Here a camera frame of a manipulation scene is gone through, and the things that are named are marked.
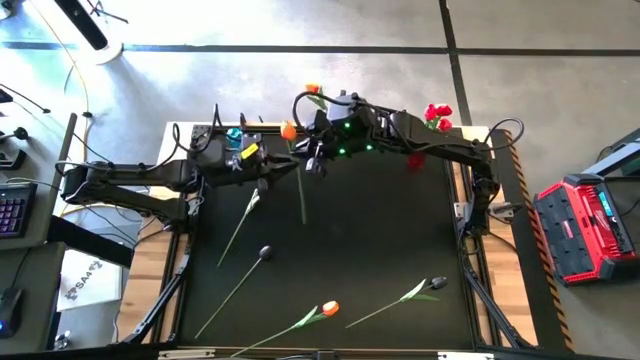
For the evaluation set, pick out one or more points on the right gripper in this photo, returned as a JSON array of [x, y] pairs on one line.
[[350, 127]]

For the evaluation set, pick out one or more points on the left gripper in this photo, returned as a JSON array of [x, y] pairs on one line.
[[250, 162]]

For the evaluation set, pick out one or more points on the orange artificial tulip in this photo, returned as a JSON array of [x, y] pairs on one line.
[[312, 88], [288, 131], [330, 307]]

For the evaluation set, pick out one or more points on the leafless black artificial tulip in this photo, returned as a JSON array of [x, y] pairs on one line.
[[266, 252]]

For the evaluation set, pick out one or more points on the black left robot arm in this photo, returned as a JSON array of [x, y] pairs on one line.
[[125, 175]]

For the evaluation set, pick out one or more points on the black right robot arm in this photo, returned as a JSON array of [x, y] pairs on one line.
[[440, 140]]

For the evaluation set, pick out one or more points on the blue glass vase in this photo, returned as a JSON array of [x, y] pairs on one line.
[[234, 135]]

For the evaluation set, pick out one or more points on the red glass vase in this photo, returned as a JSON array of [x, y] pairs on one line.
[[416, 161]]

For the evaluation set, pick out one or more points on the black table mat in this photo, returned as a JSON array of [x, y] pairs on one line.
[[350, 240]]

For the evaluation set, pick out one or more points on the white round stand base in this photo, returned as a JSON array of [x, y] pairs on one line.
[[112, 55]]

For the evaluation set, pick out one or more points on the black desk foot bar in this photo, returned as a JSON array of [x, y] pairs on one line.
[[90, 242]]

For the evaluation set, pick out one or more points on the white paper sheet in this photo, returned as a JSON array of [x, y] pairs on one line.
[[87, 282]]

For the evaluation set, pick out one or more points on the black stand bar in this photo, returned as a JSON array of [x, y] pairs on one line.
[[82, 22]]

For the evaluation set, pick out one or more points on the grey desk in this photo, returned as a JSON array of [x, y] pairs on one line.
[[30, 150]]

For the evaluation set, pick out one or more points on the black round knob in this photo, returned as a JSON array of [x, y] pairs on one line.
[[20, 133]]

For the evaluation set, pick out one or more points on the black hazard-striped floor mat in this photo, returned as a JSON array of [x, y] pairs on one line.
[[525, 300]]

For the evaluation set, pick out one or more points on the black desk gadget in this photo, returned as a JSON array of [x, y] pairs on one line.
[[12, 160]]

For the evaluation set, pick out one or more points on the black computer keyboard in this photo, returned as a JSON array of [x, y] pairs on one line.
[[15, 210]]

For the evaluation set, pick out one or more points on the metal caster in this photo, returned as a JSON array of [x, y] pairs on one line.
[[61, 341]]

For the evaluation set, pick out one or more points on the red and black toolbox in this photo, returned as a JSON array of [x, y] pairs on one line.
[[585, 235]]

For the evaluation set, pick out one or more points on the black computer mouse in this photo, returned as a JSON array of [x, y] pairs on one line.
[[9, 312]]

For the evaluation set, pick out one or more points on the grey equipment case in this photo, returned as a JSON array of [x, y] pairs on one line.
[[617, 152]]

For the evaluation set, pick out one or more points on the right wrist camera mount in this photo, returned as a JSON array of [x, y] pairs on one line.
[[317, 167]]

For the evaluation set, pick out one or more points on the black aluminium table frame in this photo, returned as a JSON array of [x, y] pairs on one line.
[[200, 132]]

